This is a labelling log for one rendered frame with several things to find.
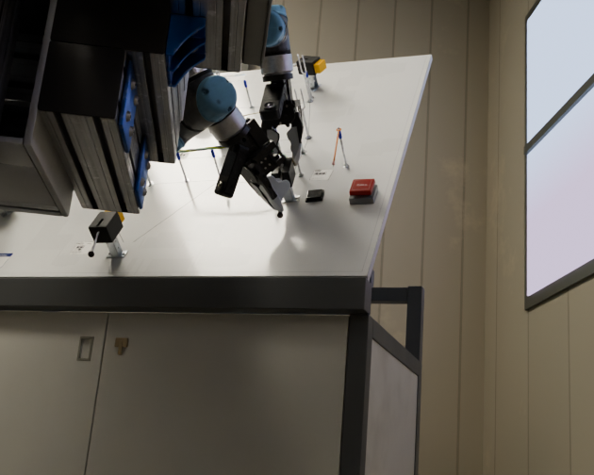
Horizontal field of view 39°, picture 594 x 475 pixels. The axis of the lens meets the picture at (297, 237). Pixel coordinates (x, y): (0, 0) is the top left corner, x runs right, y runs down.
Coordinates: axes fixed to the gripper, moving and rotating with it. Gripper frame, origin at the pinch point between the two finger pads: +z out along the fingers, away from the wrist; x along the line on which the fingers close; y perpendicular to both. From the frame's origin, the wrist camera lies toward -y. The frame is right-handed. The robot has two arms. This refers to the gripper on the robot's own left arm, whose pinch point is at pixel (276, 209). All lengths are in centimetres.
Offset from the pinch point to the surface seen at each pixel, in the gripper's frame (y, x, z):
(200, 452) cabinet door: -47, -14, 21
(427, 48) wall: 184, 201, 86
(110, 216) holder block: -26.0, 19.6, -17.3
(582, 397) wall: 59, 28, 144
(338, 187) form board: 16.4, 3.5, 8.3
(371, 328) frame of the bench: -6.9, -26.8, 21.2
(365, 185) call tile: 18.0, -6.4, 7.6
